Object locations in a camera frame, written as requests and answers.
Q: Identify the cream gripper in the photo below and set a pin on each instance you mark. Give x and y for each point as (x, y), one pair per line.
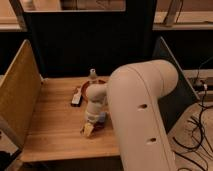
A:
(91, 118)

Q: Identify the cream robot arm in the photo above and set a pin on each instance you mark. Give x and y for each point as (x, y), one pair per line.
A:
(131, 94)

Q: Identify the red ceramic bowl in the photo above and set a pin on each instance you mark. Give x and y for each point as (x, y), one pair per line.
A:
(86, 85)

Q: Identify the blue sponge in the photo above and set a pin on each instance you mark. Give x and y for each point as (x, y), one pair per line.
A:
(102, 117)

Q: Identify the clear plastic bottle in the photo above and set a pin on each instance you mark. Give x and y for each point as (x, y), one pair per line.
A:
(93, 78)

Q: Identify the wooden side panel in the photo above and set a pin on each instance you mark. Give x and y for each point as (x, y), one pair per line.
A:
(19, 89)

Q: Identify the dark right side panel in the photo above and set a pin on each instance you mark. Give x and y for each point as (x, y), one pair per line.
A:
(173, 105)

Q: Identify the black power strip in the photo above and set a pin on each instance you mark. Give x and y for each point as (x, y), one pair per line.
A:
(199, 83)

